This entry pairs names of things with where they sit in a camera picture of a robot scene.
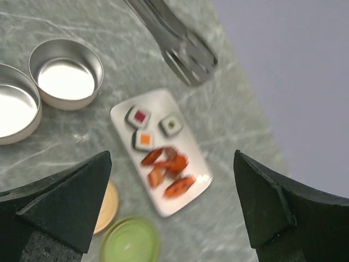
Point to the bacon slice piece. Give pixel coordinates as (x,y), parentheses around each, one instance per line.
(155,177)

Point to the beige round lid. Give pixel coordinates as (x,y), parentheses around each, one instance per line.
(108,208)

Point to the sushi roll red centre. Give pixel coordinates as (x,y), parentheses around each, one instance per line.
(138,117)

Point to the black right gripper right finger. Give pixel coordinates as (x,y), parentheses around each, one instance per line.
(287,220)

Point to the slim orange wing piece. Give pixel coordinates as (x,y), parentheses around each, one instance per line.
(152,156)

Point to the orange chicken wing piece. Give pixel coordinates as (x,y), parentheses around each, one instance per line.
(175,165)

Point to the white rectangular plate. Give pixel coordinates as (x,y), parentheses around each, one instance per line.
(161,103)

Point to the steel bowl near rail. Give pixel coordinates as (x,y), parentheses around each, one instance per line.
(21,108)

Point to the metal food tongs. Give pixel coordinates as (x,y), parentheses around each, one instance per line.
(186,53)

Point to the brown meat patty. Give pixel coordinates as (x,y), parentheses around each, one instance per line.
(170,152)

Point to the green round lid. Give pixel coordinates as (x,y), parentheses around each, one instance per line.
(132,238)

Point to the sushi roll green centre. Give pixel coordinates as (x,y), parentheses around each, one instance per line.
(171,125)

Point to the large orange fish piece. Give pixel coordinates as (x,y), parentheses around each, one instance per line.
(179,187)

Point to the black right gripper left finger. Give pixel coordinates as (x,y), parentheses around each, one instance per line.
(53,219)

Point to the steel bowl far from rail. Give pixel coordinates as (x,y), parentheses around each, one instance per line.
(68,74)

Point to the sushi roll orange centre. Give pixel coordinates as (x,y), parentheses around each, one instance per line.
(143,140)

